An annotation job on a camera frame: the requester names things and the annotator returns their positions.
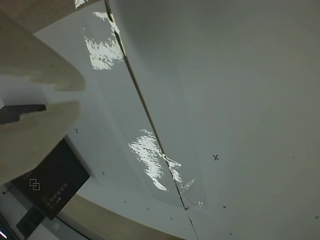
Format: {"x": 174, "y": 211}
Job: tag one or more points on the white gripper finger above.
{"x": 37, "y": 140}
{"x": 37, "y": 60}

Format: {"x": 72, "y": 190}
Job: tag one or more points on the dark open cardboard box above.
{"x": 57, "y": 175}

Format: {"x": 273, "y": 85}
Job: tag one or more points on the clear tape strip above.
{"x": 150, "y": 155}
{"x": 102, "y": 53}

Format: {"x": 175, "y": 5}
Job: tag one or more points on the white paper sheet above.
{"x": 112, "y": 112}
{"x": 225, "y": 100}

